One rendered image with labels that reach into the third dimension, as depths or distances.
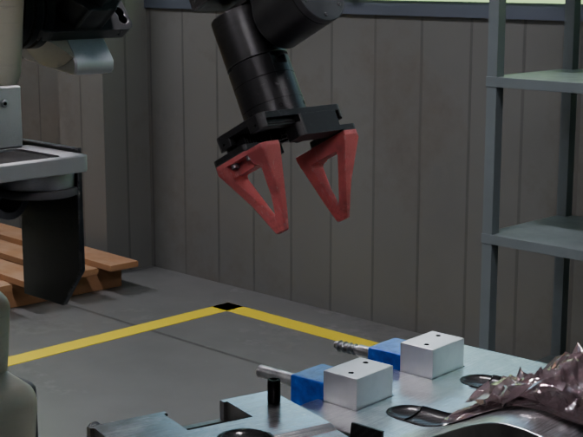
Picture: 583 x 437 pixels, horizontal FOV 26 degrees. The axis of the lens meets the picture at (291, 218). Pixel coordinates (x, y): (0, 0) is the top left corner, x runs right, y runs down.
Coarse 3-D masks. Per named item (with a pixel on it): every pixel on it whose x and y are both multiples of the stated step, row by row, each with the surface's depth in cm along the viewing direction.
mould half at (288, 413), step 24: (240, 408) 94; (264, 408) 94; (288, 408) 94; (120, 432) 89; (144, 432) 89; (168, 432) 89; (192, 432) 89; (216, 432) 89; (288, 432) 89; (312, 432) 90; (336, 432) 90
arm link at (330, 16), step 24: (192, 0) 113; (216, 0) 112; (264, 0) 108; (288, 0) 106; (312, 0) 106; (336, 0) 108; (264, 24) 109; (288, 24) 107; (312, 24) 107; (288, 48) 111
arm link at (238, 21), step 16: (240, 0) 111; (224, 16) 112; (240, 16) 111; (224, 32) 112; (240, 32) 111; (256, 32) 111; (224, 48) 112; (240, 48) 111; (256, 48) 111; (272, 48) 111
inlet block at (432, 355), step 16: (416, 336) 115; (432, 336) 115; (448, 336) 115; (352, 352) 120; (368, 352) 117; (384, 352) 115; (400, 352) 114; (416, 352) 112; (432, 352) 111; (448, 352) 113; (400, 368) 114; (416, 368) 113; (432, 368) 112; (448, 368) 113
